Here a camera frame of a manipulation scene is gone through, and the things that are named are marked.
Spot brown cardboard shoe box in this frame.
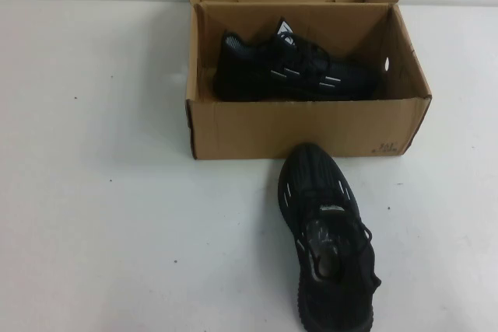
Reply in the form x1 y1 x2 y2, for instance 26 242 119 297
184 0 433 162

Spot black sneaker white tongue logo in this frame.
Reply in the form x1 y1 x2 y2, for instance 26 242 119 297
212 16 384 102

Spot black knit sneaker grey stripes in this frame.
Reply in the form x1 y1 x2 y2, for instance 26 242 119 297
277 142 384 332

